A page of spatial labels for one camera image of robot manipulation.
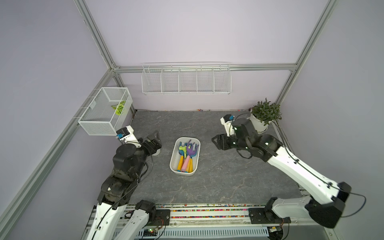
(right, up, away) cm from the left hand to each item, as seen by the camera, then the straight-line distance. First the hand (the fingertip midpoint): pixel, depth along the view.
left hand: (152, 136), depth 63 cm
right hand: (+29, -1, +7) cm, 30 cm away
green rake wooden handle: (+11, -10, +30) cm, 33 cm away
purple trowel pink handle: (+15, -11, +30) cm, 36 cm away
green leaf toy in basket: (-24, +14, +18) cm, 33 cm away
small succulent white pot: (-7, -14, +33) cm, 36 cm away
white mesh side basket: (-32, +12, +21) cm, 40 cm away
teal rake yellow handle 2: (+15, -19, +25) cm, 35 cm away
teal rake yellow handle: (+9, -16, +28) cm, 33 cm away
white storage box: (+5, -18, +29) cm, 35 cm away
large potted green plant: (+62, +13, +30) cm, 69 cm away
